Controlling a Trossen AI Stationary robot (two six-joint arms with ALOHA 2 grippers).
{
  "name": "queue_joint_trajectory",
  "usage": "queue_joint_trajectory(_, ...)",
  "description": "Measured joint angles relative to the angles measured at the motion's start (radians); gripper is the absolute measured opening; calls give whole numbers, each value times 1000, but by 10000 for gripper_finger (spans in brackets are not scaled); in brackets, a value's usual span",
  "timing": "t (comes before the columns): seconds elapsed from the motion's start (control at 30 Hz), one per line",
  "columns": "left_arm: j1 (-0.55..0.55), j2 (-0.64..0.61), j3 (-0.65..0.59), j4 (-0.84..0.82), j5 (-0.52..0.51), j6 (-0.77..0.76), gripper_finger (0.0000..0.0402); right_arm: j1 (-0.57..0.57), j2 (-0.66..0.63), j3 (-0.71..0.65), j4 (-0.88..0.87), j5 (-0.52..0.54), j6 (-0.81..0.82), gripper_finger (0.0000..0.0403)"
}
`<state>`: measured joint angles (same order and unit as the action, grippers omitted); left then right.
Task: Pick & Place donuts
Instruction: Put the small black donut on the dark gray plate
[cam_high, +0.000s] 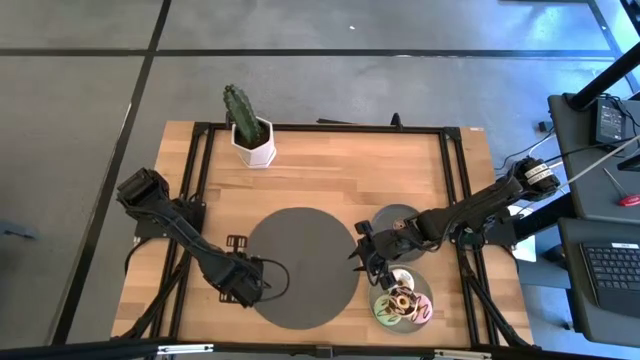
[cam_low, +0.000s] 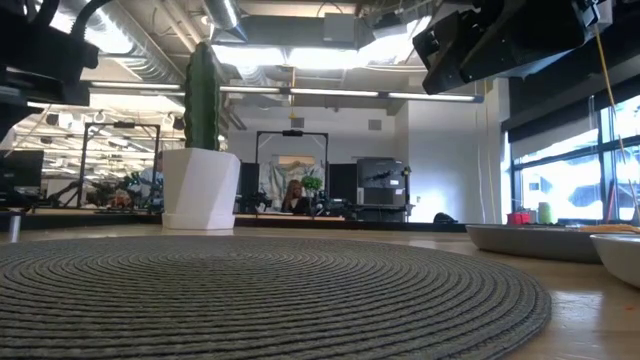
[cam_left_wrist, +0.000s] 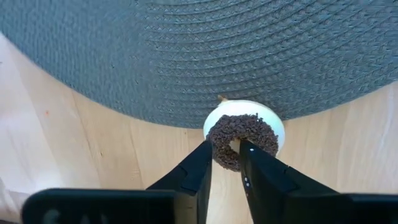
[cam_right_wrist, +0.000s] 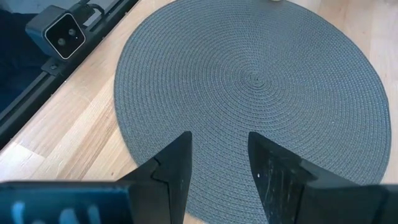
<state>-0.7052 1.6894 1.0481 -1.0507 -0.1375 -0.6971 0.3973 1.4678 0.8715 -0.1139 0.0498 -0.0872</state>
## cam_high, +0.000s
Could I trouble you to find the round grey woven placemat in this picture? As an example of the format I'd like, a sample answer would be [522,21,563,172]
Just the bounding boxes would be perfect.
[247,207,361,331]

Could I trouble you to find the white paper sheet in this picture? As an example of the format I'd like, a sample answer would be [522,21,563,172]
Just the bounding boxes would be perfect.
[511,205,537,264]

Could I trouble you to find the black floor cables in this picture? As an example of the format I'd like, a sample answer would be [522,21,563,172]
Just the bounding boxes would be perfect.
[493,119,557,177]

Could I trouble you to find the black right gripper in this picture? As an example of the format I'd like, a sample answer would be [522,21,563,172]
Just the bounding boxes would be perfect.
[347,219,426,293]

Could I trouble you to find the black laptop keyboard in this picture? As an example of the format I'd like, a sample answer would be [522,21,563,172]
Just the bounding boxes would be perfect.
[579,241,640,319]

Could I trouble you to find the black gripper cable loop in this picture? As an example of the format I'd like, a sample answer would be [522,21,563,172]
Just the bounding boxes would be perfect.
[249,256,292,304]

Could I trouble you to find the thin pale rod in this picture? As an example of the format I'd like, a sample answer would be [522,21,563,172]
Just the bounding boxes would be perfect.
[559,133,640,194]

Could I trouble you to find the black bar with silver brackets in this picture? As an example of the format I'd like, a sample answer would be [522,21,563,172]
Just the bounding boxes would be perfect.
[0,338,640,360]

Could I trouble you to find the large dark sprinkled donut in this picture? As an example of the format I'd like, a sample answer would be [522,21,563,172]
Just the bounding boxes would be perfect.
[385,285,419,318]

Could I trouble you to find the grey round plate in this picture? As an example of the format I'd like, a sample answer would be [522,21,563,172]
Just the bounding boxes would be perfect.
[370,202,427,264]
[367,264,436,335]

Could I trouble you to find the black aluminium table frame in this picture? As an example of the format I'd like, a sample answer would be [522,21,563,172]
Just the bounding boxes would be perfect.
[112,121,535,352]

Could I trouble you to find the dark grey desk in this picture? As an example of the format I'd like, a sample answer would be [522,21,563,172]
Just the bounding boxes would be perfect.
[557,216,640,350]
[547,92,640,222]

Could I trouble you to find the red-handled screwdriver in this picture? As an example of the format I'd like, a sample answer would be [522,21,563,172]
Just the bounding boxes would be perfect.
[601,167,640,208]

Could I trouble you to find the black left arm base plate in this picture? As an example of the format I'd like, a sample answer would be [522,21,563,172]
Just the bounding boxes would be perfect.
[133,198,207,241]

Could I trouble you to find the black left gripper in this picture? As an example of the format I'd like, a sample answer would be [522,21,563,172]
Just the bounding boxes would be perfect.
[212,233,267,309]

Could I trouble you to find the white angular plant pot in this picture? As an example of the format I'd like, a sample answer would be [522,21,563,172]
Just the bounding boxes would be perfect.
[230,116,278,170]

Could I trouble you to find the large white-iced donut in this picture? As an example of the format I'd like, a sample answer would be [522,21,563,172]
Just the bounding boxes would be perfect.
[389,267,418,292]

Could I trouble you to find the large green striped donut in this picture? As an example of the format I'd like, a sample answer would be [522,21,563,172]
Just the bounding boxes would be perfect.
[371,293,404,327]

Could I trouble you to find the thick black pole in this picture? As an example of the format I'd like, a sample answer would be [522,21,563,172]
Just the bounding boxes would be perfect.
[568,42,640,112]

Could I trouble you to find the green cactus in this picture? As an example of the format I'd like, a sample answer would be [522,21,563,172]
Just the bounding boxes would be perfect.
[222,83,269,147]

